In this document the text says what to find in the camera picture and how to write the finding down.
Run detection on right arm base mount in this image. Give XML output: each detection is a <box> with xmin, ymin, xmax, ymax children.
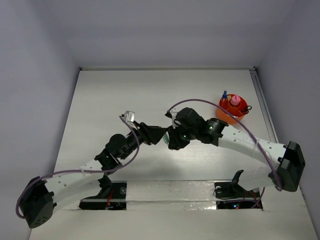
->
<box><xmin>213</xmin><ymin>170</ymin><xmax>263</xmax><ymax>210</ymax></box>

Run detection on purple cable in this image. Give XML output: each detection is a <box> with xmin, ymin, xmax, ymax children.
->
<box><xmin>165</xmin><ymin>99</ymin><xmax>283</xmax><ymax>210</ymax></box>
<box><xmin>15</xmin><ymin>116</ymin><xmax>140</xmax><ymax>219</ymax></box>

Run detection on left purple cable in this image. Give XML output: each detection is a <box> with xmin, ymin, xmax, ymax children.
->
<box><xmin>15</xmin><ymin>116</ymin><xmax>140</xmax><ymax>219</ymax></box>

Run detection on clear bottle blue cap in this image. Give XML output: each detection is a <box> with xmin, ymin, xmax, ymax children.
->
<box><xmin>220</xmin><ymin>90</ymin><xmax>229</xmax><ymax>109</ymax></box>

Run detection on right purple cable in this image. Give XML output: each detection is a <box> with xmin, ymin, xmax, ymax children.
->
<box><xmin>165</xmin><ymin>99</ymin><xmax>283</xmax><ymax>210</ymax></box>

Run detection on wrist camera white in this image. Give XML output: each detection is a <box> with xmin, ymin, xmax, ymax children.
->
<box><xmin>165</xmin><ymin>108</ymin><xmax>181</xmax><ymax>129</ymax></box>
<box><xmin>119</xmin><ymin>110</ymin><xmax>136</xmax><ymax>127</ymax></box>

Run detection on green highlighter pen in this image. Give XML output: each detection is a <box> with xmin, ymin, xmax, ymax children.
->
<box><xmin>162</xmin><ymin>134</ymin><xmax>170</xmax><ymax>145</ymax></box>

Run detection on silver taped front panel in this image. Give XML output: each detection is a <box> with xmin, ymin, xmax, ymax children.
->
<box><xmin>125</xmin><ymin>180</ymin><xmax>217</xmax><ymax>211</ymax></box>

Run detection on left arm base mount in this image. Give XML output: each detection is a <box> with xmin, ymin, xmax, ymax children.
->
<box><xmin>78</xmin><ymin>176</ymin><xmax>127</xmax><ymax>211</ymax></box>

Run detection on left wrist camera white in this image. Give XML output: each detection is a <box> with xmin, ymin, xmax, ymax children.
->
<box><xmin>119</xmin><ymin>110</ymin><xmax>136</xmax><ymax>127</ymax></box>

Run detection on pink capped glue bottle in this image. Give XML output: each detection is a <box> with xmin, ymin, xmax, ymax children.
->
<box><xmin>229</xmin><ymin>95</ymin><xmax>241</xmax><ymax>107</ymax></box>

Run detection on aluminium rail right edge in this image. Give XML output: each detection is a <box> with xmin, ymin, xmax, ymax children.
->
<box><xmin>249</xmin><ymin>66</ymin><xmax>291</xmax><ymax>178</ymax></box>

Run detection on black handled scissors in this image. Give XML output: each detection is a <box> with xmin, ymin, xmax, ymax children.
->
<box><xmin>241</xmin><ymin>105</ymin><xmax>252</xmax><ymax>115</ymax></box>

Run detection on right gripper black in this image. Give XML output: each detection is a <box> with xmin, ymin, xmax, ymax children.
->
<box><xmin>167</xmin><ymin>120</ymin><xmax>198</xmax><ymax>150</ymax></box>

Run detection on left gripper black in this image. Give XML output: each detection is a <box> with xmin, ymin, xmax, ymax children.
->
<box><xmin>119</xmin><ymin>120</ymin><xmax>166</xmax><ymax>160</ymax></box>

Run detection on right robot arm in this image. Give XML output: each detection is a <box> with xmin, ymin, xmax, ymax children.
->
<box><xmin>165</xmin><ymin>107</ymin><xmax>306</xmax><ymax>196</ymax></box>

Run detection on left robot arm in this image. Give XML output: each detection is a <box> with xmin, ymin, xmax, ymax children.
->
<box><xmin>15</xmin><ymin>122</ymin><xmax>167</xmax><ymax>229</ymax></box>

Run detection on orange round organizer container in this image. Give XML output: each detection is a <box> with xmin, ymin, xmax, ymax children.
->
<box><xmin>215</xmin><ymin>93</ymin><xmax>248</xmax><ymax>125</ymax></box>

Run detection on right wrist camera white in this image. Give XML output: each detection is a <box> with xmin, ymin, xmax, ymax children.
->
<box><xmin>165</xmin><ymin>108</ymin><xmax>181</xmax><ymax>129</ymax></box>

